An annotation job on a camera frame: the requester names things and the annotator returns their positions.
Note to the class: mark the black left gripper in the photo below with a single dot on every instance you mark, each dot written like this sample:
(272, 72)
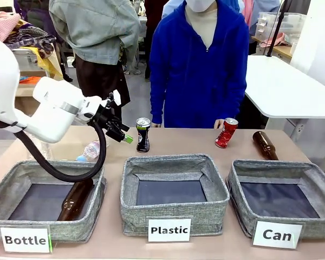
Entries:
(105, 115)

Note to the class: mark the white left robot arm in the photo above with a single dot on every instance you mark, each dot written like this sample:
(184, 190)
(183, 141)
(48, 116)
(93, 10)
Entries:
(48, 119)

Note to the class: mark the black drink can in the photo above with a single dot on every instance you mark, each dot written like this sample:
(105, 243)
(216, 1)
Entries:
(143, 135)

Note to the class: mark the grey fabric basket plastic label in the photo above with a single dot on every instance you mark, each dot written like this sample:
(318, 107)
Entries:
(176, 214)

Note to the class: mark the red crushed drink can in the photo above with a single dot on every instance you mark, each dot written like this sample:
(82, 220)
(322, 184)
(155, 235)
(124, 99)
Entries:
(226, 133)

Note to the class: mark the grey fabric basket bottle label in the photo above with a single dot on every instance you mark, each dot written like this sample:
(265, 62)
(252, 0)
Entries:
(5, 195)

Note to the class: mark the white sign reading Can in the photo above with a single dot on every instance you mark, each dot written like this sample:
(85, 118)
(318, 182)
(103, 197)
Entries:
(276, 234)

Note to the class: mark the grey fabric basket can label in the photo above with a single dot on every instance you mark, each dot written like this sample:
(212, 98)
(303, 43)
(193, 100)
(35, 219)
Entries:
(322, 195)

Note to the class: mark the person's right hand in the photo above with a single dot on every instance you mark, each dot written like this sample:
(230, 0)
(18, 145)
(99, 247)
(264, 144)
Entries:
(156, 125)

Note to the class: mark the person's left hand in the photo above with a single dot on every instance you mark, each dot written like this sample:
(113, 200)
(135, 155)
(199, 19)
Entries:
(219, 124)

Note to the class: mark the clear plastic bottle blue cap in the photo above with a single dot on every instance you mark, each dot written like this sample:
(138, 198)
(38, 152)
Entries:
(90, 150)

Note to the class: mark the brown glass bottle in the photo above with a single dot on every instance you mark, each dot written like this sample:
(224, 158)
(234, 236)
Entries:
(265, 145)
(75, 201)

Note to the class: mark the person in grey jacket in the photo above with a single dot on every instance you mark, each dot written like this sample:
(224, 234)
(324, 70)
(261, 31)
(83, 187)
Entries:
(97, 40)

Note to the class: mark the person in blue hoodie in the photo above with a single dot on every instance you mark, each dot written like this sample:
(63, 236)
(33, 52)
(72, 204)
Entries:
(197, 70)

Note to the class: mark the white sign reading Plastic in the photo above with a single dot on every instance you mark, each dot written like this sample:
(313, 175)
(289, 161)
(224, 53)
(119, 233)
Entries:
(169, 230)

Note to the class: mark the pile of colourful clothes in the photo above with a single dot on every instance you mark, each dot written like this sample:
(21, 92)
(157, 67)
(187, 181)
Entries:
(21, 38)

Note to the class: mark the white sign reading Bottle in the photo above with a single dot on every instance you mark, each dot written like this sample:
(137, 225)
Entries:
(25, 239)

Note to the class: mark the white face mask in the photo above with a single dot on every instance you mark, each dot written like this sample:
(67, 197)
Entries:
(199, 5)

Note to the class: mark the white side table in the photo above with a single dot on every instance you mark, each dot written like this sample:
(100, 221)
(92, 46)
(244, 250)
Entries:
(284, 86)

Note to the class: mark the black stand pole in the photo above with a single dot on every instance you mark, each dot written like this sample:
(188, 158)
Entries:
(277, 28)

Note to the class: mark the clear plastic storage boxes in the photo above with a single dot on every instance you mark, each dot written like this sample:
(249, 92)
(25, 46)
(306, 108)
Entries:
(280, 25)

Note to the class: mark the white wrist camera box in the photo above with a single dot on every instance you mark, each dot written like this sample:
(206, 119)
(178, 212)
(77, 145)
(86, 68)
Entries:
(116, 97)

